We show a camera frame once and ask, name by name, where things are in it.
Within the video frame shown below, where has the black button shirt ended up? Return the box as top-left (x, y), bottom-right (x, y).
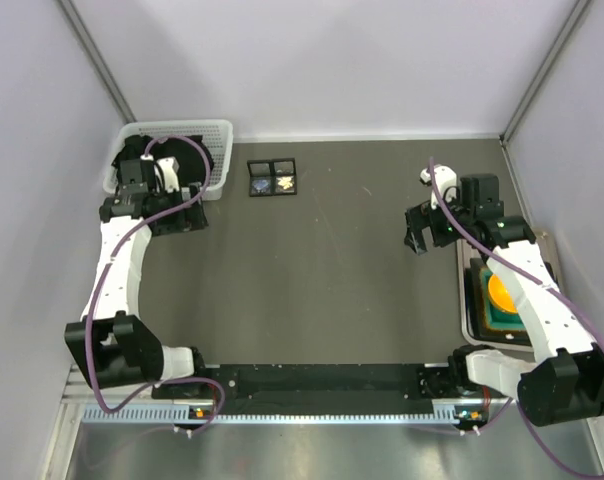
top-left (111, 135), bottom-right (205, 184)

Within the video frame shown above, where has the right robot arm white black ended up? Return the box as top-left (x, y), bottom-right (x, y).
top-left (404, 165), bottom-right (604, 427)

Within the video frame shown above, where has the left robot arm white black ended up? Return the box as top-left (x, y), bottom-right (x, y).
top-left (64, 155), bottom-right (208, 389)

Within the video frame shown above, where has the black box gold brooch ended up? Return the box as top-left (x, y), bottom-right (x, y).
top-left (273, 158), bottom-right (297, 195)

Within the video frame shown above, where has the metal tray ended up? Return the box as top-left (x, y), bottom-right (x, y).
top-left (455, 229), bottom-right (566, 354)

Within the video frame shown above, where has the white perforated plastic basket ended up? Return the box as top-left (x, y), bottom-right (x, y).
top-left (103, 119), bottom-right (234, 201)

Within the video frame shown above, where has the orange bowl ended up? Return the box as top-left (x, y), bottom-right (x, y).
top-left (487, 274), bottom-right (517, 315)

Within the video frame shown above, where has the green black mat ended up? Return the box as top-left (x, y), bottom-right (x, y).
top-left (464, 258), bottom-right (531, 347)

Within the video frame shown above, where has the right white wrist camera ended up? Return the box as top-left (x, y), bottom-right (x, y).
top-left (420, 164), bottom-right (458, 203)

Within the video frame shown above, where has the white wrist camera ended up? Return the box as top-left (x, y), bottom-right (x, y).
top-left (420, 164), bottom-right (458, 203)
top-left (153, 157), bottom-right (180, 193)

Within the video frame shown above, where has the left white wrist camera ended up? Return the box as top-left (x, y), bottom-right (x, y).
top-left (153, 157), bottom-right (180, 193)

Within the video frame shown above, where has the aluminium rail frame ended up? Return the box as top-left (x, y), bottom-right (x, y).
top-left (41, 363), bottom-right (156, 480)

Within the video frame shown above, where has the grey slotted cable duct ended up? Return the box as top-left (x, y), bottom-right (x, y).
top-left (82, 404), bottom-right (486, 427)

